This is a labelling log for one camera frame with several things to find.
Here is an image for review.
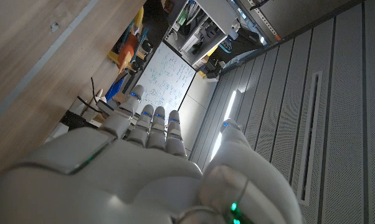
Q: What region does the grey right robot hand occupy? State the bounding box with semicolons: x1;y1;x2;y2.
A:
0;84;303;224

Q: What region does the whiteboard with writing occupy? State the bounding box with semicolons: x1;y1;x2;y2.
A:
134;41;197;116

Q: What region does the colourful toy airplane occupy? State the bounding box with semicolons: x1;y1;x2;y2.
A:
108;6;153;75

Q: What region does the white shelf cabinet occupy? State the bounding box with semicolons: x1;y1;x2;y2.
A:
164;0;238;68

